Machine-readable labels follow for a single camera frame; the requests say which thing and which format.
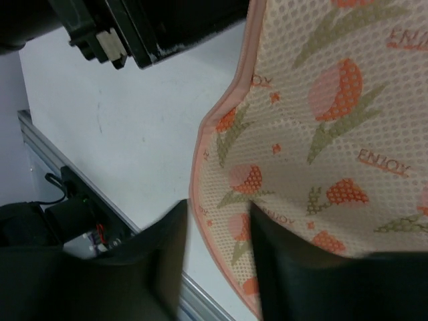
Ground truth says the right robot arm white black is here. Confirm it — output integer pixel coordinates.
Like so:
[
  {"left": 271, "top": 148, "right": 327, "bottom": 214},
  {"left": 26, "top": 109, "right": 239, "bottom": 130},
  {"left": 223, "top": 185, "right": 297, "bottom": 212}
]
[{"left": 1, "top": 201, "right": 427, "bottom": 320}]

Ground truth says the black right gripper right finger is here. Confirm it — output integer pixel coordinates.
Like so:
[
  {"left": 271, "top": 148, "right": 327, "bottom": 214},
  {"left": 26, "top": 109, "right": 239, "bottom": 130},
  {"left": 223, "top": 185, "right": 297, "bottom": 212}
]
[{"left": 249, "top": 203, "right": 427, "bottom": 320}]

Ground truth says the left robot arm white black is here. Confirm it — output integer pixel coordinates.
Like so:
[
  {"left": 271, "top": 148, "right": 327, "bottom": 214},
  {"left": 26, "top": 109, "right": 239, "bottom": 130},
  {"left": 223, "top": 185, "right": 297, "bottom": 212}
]
[{"left": 1, "top": 0, "right": 249, "bottom": 70}]

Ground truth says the aluminium mounting rail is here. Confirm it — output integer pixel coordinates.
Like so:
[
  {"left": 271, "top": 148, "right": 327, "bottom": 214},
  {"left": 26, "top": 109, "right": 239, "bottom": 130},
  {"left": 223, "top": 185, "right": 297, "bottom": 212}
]
[{"left": 18, "top": 109, "right": 235, "bottom": 321}]

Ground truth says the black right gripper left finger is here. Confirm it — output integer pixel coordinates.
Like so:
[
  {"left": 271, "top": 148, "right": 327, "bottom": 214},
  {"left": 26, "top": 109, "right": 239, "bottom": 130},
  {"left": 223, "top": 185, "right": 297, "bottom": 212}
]
[{"left": 1, "top": 200, "right": 188, "bottom": 320}]

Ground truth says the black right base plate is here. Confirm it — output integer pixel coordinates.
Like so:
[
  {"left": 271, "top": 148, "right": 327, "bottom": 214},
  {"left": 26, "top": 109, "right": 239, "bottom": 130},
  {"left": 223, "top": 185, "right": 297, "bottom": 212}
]
[{"left": 44, "top": 166, "right": 136, "bottom": 258}]

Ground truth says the floral mesh laundry bag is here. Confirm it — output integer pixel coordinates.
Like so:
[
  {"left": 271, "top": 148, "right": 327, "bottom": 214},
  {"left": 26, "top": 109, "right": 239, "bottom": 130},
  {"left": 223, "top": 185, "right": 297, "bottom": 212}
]
[{"left": 190, "top": 1, "right": 427, "bottom": 317}]

